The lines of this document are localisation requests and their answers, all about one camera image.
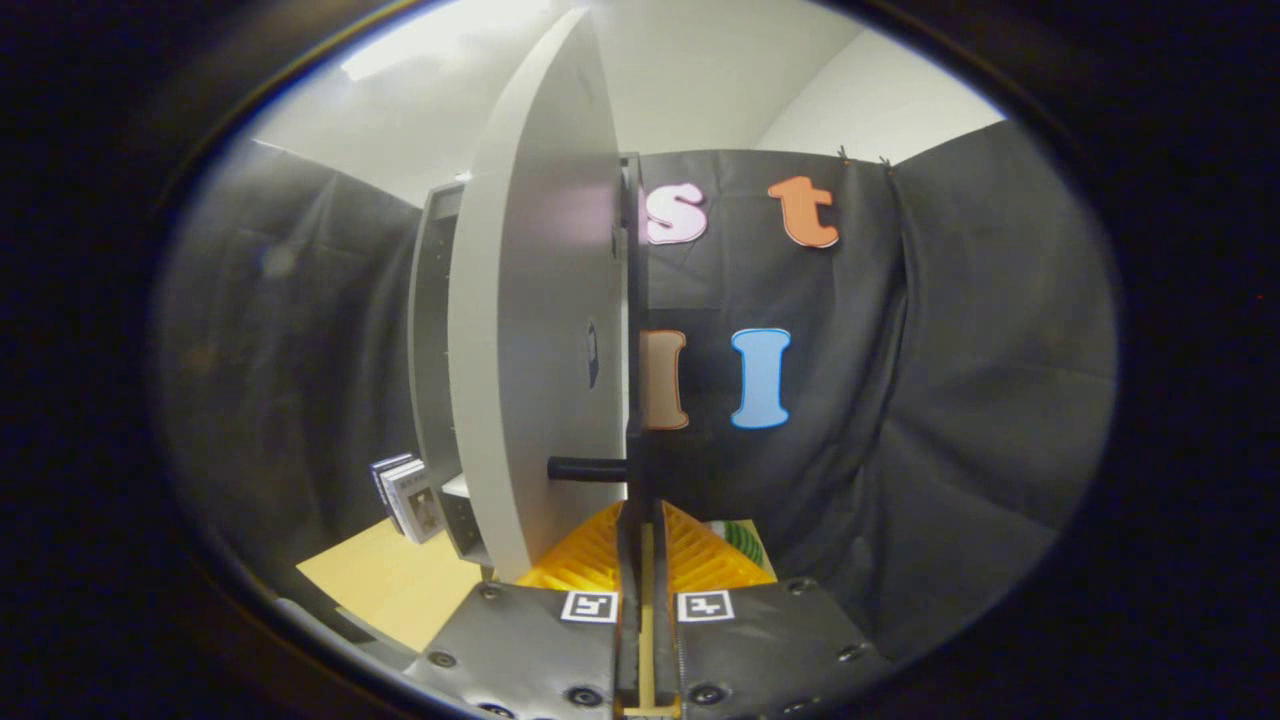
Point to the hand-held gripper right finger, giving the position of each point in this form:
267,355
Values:
665,650

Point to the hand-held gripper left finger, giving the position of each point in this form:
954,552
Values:
628,620

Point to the white shoe cabinet door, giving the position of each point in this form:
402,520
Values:
530,300

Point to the watermelon pattern toy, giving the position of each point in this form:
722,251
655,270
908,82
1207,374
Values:
745,545

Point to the white book figure cover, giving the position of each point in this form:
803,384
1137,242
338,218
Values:
420,505

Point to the white blue spine book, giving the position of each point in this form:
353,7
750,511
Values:
387,492

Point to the dark blue book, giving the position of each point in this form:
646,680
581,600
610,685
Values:
378,475

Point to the black backdrop cloth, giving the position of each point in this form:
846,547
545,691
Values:
950,400

